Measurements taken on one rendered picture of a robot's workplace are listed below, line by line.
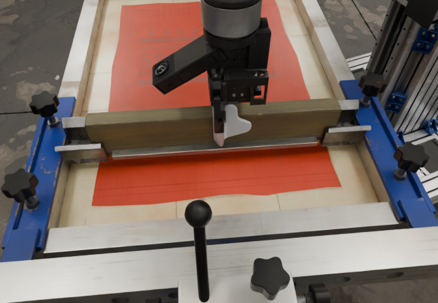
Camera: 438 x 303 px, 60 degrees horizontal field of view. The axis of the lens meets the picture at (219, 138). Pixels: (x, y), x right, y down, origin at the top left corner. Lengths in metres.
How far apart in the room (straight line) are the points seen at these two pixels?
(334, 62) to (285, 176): 0.30
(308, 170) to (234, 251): 0.25
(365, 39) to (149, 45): 2.04
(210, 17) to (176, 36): 0.48
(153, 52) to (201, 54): 0.40
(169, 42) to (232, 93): 0.41
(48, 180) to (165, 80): 0.25
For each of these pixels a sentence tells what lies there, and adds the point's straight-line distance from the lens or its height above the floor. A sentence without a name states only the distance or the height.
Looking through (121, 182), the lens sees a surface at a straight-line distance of 0.66.
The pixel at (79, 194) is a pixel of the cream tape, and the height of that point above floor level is 0.96.
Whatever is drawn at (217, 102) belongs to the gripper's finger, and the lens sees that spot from 0.53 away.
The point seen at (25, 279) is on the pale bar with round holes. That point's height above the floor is 1.04.
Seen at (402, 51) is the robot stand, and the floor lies 0.68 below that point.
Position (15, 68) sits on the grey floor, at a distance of 2.67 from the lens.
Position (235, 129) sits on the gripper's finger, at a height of 1.05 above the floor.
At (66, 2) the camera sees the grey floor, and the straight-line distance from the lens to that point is 3.21.
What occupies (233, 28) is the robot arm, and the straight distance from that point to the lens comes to 0.47.
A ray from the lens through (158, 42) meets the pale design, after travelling 0.93.
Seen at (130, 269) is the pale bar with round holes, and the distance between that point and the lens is 0.49.
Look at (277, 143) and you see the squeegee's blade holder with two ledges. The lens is 0.65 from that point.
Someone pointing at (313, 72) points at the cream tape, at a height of 0.96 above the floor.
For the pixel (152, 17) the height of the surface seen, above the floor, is 0.96.
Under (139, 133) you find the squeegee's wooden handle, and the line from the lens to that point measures 0.62.
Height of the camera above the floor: 1.49
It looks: 50 degrees down
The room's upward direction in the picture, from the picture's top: straight up
